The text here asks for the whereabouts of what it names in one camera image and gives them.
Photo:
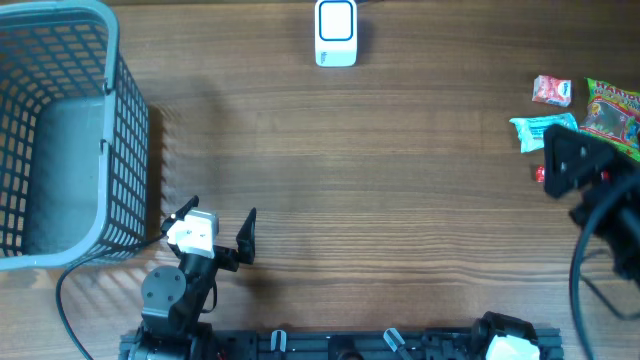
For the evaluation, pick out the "red tissue pack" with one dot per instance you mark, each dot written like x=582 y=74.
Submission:
x=553 y=91

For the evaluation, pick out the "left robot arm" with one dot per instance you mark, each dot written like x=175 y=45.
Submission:
x=174 y=297

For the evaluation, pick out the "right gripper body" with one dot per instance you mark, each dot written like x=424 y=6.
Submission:
x=620 y=219

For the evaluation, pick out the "teal wet wipes pack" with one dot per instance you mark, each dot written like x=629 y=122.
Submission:
x=530 y=131

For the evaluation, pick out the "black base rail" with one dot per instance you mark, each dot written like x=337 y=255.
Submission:
x=429 y=344

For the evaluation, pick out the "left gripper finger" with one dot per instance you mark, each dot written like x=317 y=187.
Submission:
x=180 y=214
x=245 y=239

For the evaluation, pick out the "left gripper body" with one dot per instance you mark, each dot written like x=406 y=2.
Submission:
x=226 y=259

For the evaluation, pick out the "red coffee stick sachet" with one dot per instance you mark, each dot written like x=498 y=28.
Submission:
x=540 y=174

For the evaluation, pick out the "Haribo gummy candy bag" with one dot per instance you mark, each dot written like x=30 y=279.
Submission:
x=613 y=116

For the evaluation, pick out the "grey plastic shopping basket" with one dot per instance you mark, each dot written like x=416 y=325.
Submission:
x=74 y=138

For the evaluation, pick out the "white barcode scanner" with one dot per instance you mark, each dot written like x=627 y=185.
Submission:
x=336 y=33

